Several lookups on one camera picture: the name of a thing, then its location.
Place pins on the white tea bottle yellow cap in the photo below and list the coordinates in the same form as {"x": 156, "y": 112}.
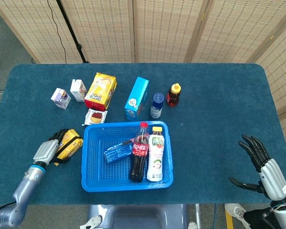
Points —
{"x": 156, "y": 159}

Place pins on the blue perforated plastic basket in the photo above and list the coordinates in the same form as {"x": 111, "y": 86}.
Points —
{"x": 114, "y": 176}

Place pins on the light blue cookie box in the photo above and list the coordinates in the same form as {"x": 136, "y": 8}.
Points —
{"x": 137, "y": 97}

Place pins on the purple white small carton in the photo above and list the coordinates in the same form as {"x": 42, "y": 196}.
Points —
{"x": 60, "y": 98}

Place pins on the red sauce bottle yellow cap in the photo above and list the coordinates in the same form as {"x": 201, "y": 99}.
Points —
{"x": 174, "y": 96}

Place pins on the grey metal leg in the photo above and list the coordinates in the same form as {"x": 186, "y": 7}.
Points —
{"x": 198, "y": 215}

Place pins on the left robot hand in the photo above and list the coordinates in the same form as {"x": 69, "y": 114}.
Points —
{"x": 45, "y": 151}

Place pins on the white milk carton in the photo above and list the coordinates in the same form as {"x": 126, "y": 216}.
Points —
{"x": 77, "y": 90}

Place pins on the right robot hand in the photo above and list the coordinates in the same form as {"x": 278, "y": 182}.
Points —
{"x": 274, "y": 179}

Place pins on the teal table cloth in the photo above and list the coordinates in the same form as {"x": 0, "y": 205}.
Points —
{"x": 217, "y": 83}

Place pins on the cola bottle red label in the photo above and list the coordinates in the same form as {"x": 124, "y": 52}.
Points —
{"x": 140, "y": 152}

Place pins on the yellow and red cracker bag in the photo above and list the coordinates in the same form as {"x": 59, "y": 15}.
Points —
{"x": 100, "y": 91}

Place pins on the white dotted foot plate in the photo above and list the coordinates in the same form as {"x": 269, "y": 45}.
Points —
{"x": 192, "y": 225}
{"x": 93, "y": 221}

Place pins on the white bottle dark blue cap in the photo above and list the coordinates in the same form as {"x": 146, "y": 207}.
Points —
{"x": 157, "y": 106}

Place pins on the yellow plastic snack pack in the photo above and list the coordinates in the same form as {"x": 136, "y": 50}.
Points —
{"x": 70, "y": 143}

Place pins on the bamboo folding screen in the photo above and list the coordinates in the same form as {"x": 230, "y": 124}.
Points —
{"x": 105, "y": 28}

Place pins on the white sneaker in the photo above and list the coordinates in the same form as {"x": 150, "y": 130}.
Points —
{"x": 237, "y": 212}

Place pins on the black trousers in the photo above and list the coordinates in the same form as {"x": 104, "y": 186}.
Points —
{"x": 255, "y": 218}

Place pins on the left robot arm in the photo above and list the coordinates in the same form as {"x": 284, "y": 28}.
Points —
{"x": 26, "y": 188}

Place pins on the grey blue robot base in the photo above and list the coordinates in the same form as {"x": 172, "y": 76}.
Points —
{"x": 138, "y": 217}

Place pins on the small white cake packet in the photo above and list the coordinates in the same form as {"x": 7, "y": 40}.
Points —
{"x": 95, "y": 117}

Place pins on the black tripod pole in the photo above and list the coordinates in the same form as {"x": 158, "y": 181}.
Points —
{"x": 70, "y": 31}

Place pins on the blue cookie pack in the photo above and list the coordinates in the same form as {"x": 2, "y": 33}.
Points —
{"x": 116, "y": 152}

